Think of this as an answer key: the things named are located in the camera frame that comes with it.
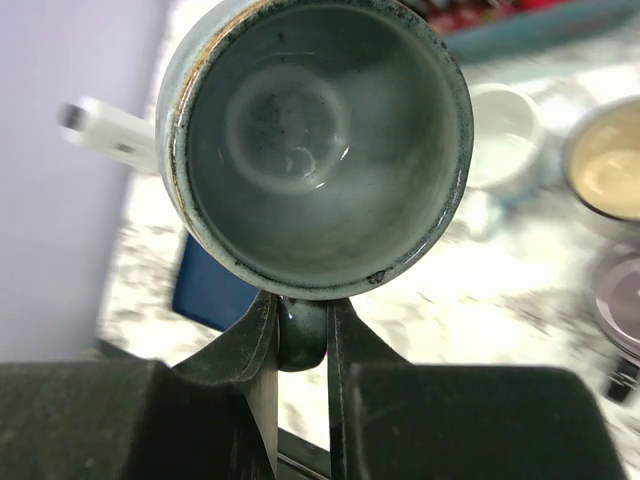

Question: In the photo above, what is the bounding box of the dark blue tray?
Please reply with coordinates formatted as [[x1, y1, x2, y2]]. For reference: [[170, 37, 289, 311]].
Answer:
[[170, 234, 258, 332]]

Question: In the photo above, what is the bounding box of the cream mug black handle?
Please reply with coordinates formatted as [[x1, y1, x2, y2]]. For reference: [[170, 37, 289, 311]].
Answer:
[[563, 96, 639, 224]]

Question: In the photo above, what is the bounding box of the white plastic bottle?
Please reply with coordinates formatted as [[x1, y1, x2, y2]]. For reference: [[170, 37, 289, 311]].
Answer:
[[57, 97, 158, 175]]

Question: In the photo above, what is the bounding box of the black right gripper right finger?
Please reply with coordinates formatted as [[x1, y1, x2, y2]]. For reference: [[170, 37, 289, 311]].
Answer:
[[327, 299, 625, 480]]

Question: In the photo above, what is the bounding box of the grey blue mug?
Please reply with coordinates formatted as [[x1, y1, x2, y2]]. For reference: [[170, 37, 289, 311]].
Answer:
[[155, 1, 473, 371]]

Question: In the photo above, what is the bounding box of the teal plastic fruit container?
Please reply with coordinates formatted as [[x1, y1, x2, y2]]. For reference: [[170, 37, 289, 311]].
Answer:
[[405, 1, 639, 64]]

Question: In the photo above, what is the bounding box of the white and blue mug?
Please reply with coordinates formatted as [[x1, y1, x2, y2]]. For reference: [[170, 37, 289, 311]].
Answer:
[[459, 82, 549, 239]]

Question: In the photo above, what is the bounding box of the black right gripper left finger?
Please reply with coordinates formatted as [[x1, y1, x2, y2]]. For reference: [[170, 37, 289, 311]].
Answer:
[[1, 292, 278, 479]]

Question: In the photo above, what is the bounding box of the pink purple mug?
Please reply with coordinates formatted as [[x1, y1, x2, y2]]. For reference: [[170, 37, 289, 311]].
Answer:
[[592, 239, 640, 401]]

